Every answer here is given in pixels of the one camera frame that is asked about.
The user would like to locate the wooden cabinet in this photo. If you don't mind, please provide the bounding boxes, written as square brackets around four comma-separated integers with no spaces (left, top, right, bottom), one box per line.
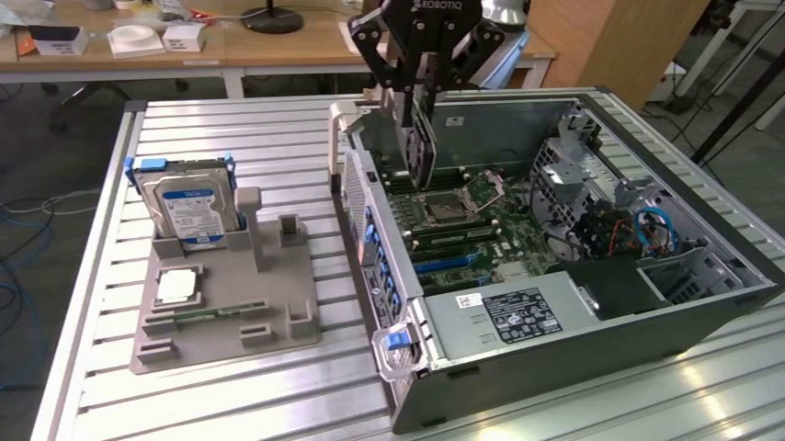
[524,0,716,112]

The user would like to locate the blue case handle latch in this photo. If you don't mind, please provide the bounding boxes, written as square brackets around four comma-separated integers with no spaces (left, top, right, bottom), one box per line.
[379,330,409,356]

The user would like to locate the metal socket cover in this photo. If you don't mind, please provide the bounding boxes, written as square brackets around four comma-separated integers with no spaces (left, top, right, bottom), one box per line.
[461,168,511,208]

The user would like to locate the white box with round hollow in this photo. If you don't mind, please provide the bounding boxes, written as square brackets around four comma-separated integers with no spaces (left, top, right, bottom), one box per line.
[106,25,168,60]

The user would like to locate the grey plastic parts rack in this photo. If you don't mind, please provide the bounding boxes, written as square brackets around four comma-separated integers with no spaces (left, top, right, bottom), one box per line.
[126,186,325,376]

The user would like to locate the blue floor cable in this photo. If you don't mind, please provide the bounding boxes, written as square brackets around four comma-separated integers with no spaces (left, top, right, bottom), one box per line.
[0,197,57,392]

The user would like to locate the open black PC case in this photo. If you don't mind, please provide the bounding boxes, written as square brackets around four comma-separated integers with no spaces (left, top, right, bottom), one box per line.
[327,85,785,435]

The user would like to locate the silver CPU chip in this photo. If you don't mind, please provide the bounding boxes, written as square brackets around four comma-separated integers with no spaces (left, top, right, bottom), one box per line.
[152,270,201,305]

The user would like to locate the wooden desk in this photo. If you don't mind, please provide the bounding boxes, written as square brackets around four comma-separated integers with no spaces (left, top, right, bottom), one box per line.
[0,0,560,100]

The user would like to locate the black fan graphics card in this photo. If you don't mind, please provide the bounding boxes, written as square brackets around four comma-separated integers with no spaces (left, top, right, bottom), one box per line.
[399,52,441,192]

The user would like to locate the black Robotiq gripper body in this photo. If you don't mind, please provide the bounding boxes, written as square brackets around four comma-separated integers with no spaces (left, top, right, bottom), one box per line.
[380,0,487,57]

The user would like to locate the hard disk with blue caddy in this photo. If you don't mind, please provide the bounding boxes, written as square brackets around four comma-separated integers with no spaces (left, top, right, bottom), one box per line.
[124,155,241,253]

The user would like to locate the black round lamp base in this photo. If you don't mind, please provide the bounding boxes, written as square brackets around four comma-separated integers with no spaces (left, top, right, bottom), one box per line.
[238,0,305,35]

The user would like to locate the blue expansion slot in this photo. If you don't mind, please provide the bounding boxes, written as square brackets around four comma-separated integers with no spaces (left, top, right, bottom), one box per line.
[413,254,483,277]

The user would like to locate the blue wire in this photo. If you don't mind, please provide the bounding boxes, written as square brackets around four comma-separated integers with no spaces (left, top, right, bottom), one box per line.
[632,206,679,252]

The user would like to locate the white box with black top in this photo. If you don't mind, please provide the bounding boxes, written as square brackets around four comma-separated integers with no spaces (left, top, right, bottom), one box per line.
[26,25,90,57]

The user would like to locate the plain white box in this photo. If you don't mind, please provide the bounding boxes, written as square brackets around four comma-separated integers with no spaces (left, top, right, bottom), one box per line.
[160,23,206,53]

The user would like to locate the metal disk bay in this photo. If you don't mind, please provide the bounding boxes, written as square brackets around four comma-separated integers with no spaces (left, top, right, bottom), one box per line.
[529,135,615,222]

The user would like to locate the installed RAM stick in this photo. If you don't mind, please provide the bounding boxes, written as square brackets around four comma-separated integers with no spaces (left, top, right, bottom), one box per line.
[409,219,501,247]

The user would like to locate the black office chair base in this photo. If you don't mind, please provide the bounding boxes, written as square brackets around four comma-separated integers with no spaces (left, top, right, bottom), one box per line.
[40,80,133,135]

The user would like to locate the black plastic air duct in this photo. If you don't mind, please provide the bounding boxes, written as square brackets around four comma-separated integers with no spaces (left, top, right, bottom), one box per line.
[547,255,672,322]

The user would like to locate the green RAM stick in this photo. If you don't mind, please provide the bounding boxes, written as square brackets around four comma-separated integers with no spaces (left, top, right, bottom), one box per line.
[149,305,253,325]

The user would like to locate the white side table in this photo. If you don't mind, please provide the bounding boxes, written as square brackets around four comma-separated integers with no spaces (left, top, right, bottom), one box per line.
[728,0,785,132]

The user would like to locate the grey power supply unit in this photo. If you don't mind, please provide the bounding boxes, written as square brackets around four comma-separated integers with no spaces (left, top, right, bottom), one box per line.
[421,270,599,362]

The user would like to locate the CPU socket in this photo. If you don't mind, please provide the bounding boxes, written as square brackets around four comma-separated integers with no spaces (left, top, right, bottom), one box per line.
[419,190,476,227]

